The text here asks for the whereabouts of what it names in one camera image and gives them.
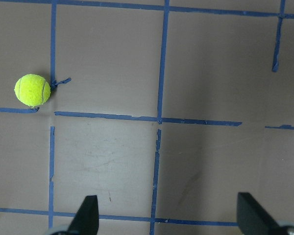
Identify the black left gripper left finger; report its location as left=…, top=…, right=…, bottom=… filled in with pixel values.
left=67, top=195, right=99, bottom=235

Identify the yellow tennis ball centre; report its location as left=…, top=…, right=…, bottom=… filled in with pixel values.
left=14, top=74, right=51, bottom=108

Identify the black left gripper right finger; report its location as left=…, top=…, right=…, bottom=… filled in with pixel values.
left=237, top=192, right=284, bottom=235

